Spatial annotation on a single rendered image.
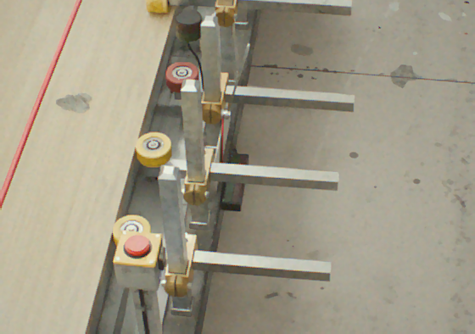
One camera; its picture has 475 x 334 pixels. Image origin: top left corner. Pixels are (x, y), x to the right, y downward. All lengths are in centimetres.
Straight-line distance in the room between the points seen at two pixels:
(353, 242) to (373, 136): 49
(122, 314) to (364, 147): 148
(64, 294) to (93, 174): 33
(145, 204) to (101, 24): 48
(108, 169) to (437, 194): 149
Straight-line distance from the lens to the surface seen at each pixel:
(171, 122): 276
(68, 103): 243
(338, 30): 406
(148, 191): 259
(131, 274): 169
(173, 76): 246
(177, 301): 220
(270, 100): 247
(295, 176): 230
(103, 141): 233
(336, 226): 332
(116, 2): 273
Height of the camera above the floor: 251
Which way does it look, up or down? 45 degrees down
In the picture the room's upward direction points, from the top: 1 degrees counter-clockwise
